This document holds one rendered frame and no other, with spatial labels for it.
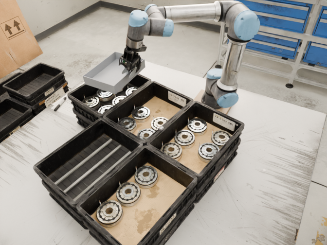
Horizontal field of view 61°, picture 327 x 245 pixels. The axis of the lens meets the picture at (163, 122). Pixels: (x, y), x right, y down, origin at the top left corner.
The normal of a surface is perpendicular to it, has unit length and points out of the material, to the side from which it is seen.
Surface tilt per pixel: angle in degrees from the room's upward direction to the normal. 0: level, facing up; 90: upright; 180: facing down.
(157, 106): 0
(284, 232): 0
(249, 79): 0
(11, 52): 73
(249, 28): 83
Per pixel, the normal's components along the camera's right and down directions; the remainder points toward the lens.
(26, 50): 0.80, 0.11
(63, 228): -0.04, -0.72
